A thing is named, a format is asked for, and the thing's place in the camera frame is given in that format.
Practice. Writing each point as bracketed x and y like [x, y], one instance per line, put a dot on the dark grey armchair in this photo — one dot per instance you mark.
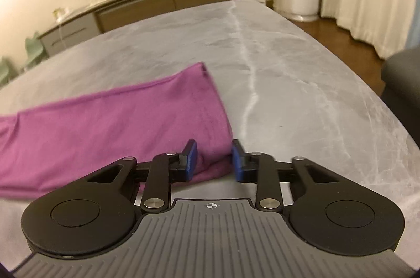
[403, 91]

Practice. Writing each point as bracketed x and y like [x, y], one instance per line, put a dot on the long grey-brown media cabinet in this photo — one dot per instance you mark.
[137, 9]

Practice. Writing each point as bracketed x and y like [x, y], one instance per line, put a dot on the purple garment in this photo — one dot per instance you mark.
[115, 123]

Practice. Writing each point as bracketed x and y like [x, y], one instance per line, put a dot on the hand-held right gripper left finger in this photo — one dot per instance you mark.
[190, 161]

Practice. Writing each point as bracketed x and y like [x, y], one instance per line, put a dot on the white charger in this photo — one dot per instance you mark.
[65, 14]

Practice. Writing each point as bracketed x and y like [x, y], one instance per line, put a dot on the green plastic chair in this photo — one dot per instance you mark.
[34, 48]
[6, 71]

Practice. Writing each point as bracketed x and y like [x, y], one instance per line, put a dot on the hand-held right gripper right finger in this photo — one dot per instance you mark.
[237, 163]

